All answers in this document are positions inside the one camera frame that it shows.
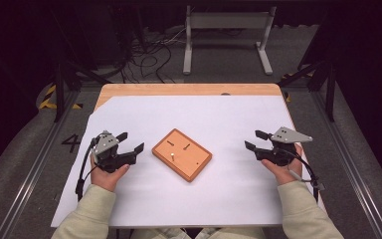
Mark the person's left hand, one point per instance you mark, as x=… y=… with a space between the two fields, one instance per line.
x=106 y=179

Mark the yellow black hazard tape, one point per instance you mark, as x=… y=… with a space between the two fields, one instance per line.
x=48 y=96

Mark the wooden picture frame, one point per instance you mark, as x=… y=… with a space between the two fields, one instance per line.
x=182 y=156

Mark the aluminium floor rail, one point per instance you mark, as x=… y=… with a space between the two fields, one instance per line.
x=33 y=172
x=351 y=159

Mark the person's right hand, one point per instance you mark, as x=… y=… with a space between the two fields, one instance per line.
x=283 y=172

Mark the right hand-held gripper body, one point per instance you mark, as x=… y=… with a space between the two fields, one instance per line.
x=283 y=146

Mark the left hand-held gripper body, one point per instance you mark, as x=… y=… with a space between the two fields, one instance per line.
x=105 y=145

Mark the white metal stand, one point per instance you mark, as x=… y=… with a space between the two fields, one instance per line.
x=228 y=20

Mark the white paper sheet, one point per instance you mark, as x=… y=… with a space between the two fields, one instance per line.
x=179 y=199

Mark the person's legs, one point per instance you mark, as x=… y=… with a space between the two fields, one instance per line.
x=165 y=233

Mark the black metal stand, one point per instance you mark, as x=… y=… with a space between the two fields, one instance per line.
x=59 y=86
x=330 y=86

